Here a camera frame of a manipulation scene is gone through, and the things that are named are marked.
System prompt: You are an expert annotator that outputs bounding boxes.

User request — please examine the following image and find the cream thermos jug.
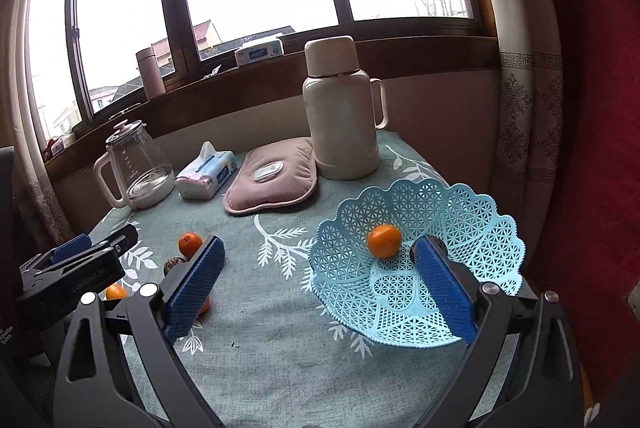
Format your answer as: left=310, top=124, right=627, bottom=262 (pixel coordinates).
left=301, top=36, right=389, bottom=180

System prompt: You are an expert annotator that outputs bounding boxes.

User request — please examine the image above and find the black chair back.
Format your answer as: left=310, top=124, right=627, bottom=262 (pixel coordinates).
left=0, top=147, right=32, bottom=259

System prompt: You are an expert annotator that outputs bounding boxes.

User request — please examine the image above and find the pink hot water bag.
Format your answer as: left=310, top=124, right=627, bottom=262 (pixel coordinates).
left=222, top=137, right=319, bottom=216

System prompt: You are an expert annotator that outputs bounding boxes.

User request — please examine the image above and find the pink tumbler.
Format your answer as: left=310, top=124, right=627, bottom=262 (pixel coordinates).
left=135, top=47, right=166, bottom=100

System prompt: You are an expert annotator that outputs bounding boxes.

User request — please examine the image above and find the blue and white tissue pack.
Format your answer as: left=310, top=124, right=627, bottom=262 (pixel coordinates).
left=175, top=141, right=237, bottom=200

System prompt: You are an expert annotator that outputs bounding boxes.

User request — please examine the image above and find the red fabric chair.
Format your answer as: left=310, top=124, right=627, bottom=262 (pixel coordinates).
left=520, top=0, right=640, bottom=409

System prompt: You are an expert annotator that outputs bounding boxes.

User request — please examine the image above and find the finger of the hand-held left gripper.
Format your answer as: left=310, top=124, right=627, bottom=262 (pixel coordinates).
left=87, top=224, right=140, bottom=259
left=50, top=234, right=92, bottom=265

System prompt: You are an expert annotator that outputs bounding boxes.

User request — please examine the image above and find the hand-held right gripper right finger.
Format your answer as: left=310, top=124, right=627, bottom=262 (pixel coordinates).
left=414, top=235, right=586, bottom=428

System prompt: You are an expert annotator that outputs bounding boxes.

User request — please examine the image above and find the light blue plastic lattice basket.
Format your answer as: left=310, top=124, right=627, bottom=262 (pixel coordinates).
left=308, top=178, right=526, bottom=350

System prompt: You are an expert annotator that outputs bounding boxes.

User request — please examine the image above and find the white and blue wipes pack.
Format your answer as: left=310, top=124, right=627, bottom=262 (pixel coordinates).
left=234, top=37, right=284, bottom=68

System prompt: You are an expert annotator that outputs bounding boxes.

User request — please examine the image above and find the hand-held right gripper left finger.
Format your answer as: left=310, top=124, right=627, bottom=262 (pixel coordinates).
left=52, top=235, right=226, bottom=428

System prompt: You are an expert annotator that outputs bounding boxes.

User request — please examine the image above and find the beige patterned curtain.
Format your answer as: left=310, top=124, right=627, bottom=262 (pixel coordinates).
left=452, top=0, right=568, bottom=234
left=0, top=0, right=76, bottom=249

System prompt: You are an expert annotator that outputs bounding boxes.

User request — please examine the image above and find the small red box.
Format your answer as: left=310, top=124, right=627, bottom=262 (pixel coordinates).
left=45, top=133, right=76, bottom=159

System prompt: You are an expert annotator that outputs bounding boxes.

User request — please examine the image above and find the glass kettle with white handle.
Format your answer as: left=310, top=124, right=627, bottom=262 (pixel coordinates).
left=93, top=119, right=177, bottom=210

